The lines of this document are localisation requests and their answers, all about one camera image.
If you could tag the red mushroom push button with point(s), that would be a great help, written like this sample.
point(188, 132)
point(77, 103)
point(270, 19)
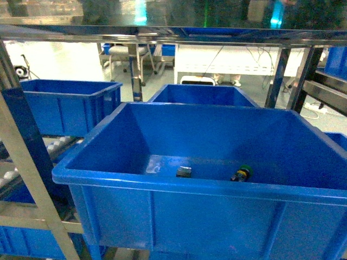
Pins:
point(184, 172)

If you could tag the blue bin left shelf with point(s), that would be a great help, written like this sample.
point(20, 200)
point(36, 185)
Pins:
point(65, 107)

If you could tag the large blue target bin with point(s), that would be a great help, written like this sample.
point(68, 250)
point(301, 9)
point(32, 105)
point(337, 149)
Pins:
point(123, 181)

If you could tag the blue bin behind target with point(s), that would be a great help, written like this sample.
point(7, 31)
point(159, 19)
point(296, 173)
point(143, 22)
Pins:
point(203, 95)

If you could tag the white box device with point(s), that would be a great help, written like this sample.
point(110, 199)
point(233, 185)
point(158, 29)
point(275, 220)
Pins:
point(197, 80)

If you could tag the steel shelf upright post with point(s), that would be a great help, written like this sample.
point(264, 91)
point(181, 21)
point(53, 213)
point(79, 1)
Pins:
point(24, 143)

